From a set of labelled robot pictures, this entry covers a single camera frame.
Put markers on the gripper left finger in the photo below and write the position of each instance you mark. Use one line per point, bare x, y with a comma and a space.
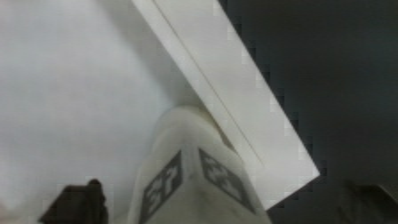
79, 206

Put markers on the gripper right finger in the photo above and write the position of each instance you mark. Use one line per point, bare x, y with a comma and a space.
368, 204

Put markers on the white leg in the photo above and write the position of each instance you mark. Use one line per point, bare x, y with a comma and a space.
192, 188

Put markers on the white square tabletop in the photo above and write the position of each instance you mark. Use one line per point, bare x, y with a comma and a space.
109, 61

